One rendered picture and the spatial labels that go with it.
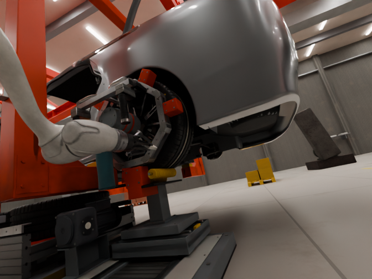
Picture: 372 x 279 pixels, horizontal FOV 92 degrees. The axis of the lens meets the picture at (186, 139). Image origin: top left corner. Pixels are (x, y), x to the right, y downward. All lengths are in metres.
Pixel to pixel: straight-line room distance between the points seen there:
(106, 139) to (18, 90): 0.26
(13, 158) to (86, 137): 0.71
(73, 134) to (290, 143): 13.32
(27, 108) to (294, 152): 13.38
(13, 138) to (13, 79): 0.68
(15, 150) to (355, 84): 15.56
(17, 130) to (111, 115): 0.50
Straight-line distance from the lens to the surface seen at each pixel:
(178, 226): 1.05
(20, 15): 1.75
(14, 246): 1.43
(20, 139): 1.31
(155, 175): 1.02
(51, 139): 0.74
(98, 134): 0.63
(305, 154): 13.69
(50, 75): 5.06
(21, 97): 0.71
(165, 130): 1.01
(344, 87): 15.33
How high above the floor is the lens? 0.42
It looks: 14 degrees up
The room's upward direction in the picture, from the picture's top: 12 degrees counter-clockwise
